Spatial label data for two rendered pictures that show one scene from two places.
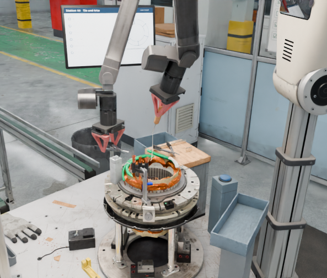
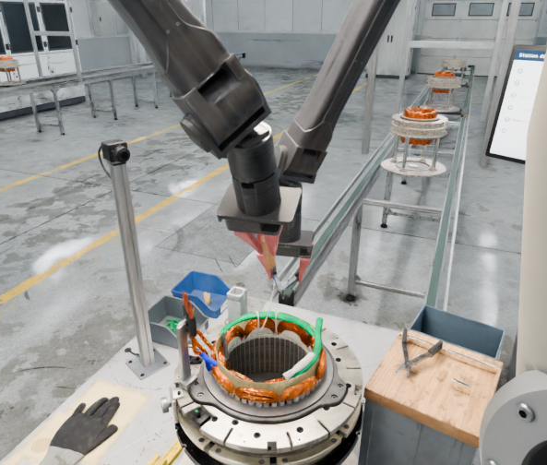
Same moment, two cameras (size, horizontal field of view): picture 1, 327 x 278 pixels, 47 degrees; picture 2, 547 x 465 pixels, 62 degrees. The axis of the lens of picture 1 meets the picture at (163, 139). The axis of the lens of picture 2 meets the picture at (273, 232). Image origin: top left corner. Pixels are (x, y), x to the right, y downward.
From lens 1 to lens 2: 105 cm
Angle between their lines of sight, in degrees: 61
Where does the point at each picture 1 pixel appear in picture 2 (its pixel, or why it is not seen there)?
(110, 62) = (293, 129)
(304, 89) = (488, 428)
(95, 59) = not seen: hidden behind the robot
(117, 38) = (318, 87)
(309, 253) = not seen: outside the picture
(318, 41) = (538, 202)
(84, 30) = not seen: hidden behind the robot
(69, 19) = (520, 71)
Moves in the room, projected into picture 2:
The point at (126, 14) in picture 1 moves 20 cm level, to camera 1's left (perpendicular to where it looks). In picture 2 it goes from (344, 38) to (291, 33)
